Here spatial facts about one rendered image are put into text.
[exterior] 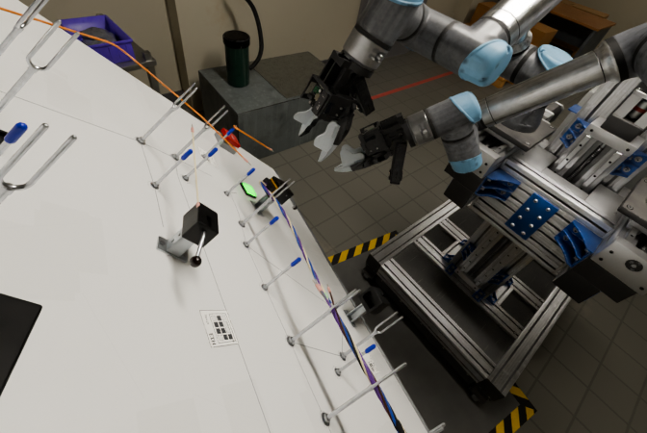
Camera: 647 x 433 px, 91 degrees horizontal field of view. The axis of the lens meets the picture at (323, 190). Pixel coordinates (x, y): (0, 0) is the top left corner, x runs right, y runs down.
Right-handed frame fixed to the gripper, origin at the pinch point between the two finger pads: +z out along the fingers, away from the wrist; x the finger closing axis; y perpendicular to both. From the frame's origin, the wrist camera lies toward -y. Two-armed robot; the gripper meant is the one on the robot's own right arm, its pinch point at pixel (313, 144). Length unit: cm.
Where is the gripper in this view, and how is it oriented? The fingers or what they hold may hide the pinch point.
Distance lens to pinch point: 71.1
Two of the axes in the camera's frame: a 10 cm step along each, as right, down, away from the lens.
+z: -5.0, 7.0, 5.1
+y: -7.0, 0.2, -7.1
